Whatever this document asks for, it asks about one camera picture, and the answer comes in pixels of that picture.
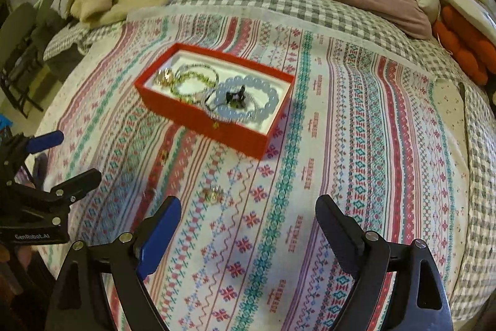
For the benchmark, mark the red jewelry box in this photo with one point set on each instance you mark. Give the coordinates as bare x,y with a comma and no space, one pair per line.
187,84

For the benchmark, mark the orange plush toy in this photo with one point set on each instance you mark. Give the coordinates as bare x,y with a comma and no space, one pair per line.
471,49

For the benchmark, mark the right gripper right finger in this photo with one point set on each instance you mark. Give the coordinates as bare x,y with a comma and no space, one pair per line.
343,234

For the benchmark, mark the black chair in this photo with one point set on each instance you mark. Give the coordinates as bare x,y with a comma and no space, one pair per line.
24,36

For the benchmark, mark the grey checked bedsheet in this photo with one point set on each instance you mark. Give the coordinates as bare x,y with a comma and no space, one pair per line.
294,5

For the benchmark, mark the black hair clip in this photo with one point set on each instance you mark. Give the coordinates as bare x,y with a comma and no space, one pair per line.
236,100

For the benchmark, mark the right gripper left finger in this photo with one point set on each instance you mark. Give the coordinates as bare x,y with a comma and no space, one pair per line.
154,234

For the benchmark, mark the left hand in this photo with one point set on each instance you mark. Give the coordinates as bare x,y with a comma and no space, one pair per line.
19,255

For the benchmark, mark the patterned knit-print cloth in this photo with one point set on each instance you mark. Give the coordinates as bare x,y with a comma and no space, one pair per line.
271,179

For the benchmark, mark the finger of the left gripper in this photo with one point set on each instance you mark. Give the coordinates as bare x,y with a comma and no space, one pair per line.
77,187
44,142

